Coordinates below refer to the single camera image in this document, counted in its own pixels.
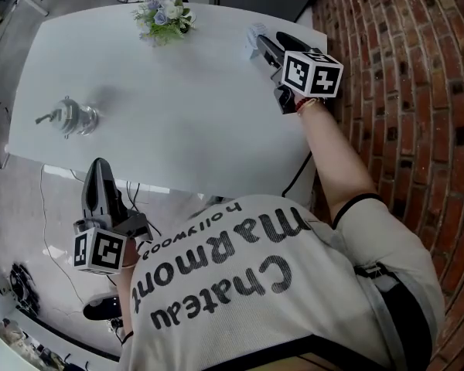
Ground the person's right forearm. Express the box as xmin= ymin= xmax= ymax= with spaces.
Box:
xmin=296 ymin=100 xmax=380 ymax=224

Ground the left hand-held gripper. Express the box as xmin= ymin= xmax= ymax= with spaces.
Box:
xmin=72 ymin=157 xmax=155 ymax=276

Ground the red wrist bracelet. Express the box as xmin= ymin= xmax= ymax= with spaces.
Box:
xmin=295 ymin=97 xmax=326 ymax=116

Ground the person's left forearm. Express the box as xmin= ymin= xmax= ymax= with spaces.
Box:
xmin=115 ymin=241 xmax=141 ymax=342

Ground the black cable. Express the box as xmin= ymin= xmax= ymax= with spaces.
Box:
xmin=281 ymin=151 xmax=314 ymax=199

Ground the white floor cable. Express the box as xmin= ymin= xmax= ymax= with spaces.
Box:
xmin=39 ymin=163 xmax=87 ymax=305

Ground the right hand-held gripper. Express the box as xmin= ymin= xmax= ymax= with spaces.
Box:
xmin=256 ymin=32 xmax=344 ymax=115

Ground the white printed shirt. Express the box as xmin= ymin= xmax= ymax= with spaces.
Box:
xmin=118 ymin=193 xmax=446 ymax=371

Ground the clear glass bottle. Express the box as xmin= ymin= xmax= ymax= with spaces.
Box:
xmin=34 ymin=95 xmax=100 ymax=139

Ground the artificial flower bouquet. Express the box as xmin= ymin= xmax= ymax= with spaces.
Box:
xmin=131 ymin=0 xmax=197 ymax=48

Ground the cluttered white workbench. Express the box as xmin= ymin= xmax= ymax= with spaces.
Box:
xmin=0 ymin=307 xmax=121 ymax=371

